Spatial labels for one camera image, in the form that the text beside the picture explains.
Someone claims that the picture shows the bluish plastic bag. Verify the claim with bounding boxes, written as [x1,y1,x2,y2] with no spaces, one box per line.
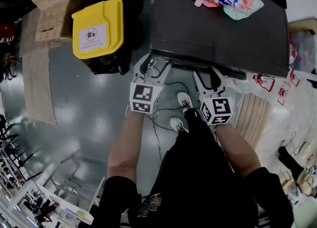
[288,31,317,74]

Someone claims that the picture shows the person's left white shoe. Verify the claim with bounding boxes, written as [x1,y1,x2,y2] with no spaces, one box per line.
[170,117,189,133]

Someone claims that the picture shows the black table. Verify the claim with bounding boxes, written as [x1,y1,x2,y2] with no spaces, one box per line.
[150,0,290,81]

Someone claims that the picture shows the black bag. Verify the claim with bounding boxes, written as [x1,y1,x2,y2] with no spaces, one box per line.
[277,145,307,177]

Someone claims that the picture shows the yellow lidded waste bin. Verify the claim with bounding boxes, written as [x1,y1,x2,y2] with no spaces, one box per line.
[71,0,144,76]

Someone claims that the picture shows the person's right forearm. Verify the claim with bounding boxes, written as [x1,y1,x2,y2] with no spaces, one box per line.
[213,122,263,180]

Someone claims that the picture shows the flat cardboard sheet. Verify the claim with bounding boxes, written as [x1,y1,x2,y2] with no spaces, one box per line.
[19,11,58,125]

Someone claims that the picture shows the small cardboard box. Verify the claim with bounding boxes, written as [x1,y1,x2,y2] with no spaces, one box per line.
[288,18,317,34]

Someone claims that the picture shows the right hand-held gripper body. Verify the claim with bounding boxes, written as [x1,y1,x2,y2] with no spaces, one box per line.
[199,90,235,125]

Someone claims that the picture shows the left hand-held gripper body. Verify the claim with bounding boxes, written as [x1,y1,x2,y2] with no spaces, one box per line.
[128,75,164,115]

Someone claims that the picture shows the person's black t-shirt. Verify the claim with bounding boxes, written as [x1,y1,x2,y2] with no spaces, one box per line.
[99,132,295,228]

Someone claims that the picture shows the group of black chairs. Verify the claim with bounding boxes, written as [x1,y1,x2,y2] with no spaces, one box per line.
[0,113,44,182]

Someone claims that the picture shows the pale green pouch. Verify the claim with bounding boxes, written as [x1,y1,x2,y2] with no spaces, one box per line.
[222,0,264,21]

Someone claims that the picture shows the person's left forearm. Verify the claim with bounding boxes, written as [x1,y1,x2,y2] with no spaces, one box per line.
[106,109,146,182]

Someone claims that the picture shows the person's right white shoe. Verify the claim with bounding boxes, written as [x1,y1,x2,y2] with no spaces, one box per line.
[177,92,193,114]

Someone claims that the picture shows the white table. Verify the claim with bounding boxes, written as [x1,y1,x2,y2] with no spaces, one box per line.
[37,182,95,225]

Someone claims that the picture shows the black cable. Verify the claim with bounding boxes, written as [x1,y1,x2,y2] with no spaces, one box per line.
[148,80,191,173]

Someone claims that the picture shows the red hanging bag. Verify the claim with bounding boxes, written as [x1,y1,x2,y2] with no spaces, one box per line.
[0,23,17,40]

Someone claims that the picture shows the wooden slatted pallet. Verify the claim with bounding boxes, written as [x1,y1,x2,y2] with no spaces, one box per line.
[234,92,272,148]

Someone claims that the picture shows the pile of clear plastic bags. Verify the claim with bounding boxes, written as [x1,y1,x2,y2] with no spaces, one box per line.
[252,33,304,108]

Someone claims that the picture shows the person's black trousers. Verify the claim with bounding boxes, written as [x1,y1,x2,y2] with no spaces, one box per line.
[173,107,223,153]

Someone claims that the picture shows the person's white shoe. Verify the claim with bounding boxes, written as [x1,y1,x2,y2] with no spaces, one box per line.
[177,92,193,114]
[170,117,189,133]

